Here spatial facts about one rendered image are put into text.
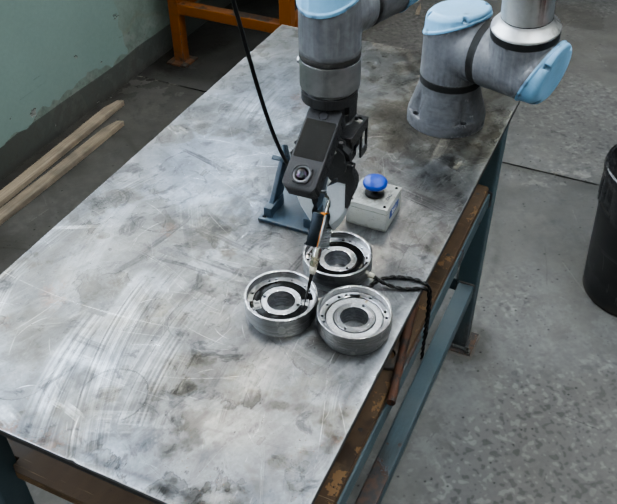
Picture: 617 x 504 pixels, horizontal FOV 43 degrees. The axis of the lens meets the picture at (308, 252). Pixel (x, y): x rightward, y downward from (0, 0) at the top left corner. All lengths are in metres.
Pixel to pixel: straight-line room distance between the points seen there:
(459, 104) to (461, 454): 0.88
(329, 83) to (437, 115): 0.59
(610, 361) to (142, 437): 1.53
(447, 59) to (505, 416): 0.99
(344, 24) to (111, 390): 0.55
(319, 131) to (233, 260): 0.34
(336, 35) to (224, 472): 0.53
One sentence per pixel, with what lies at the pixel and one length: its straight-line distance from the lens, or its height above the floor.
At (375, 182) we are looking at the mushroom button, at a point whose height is 0.87.
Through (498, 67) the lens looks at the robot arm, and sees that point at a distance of 1.41.
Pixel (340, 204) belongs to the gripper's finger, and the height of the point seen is 0.97.
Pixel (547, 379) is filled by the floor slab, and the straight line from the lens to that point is 2.20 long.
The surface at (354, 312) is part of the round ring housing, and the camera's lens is 1.12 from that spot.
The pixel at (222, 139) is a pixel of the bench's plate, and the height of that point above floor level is 0.80.
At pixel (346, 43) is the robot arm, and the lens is 0.94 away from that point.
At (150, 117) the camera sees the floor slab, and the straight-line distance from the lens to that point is 3.20.
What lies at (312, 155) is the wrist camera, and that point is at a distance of 0.96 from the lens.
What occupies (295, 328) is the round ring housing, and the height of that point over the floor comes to 0.82.
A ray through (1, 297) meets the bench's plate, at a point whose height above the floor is 0.80.
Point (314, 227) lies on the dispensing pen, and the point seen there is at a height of 0.94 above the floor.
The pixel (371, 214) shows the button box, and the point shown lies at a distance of 1.28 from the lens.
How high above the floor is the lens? 1.61
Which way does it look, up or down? 41 degrees down
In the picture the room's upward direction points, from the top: 1 degrees counter-clockwise
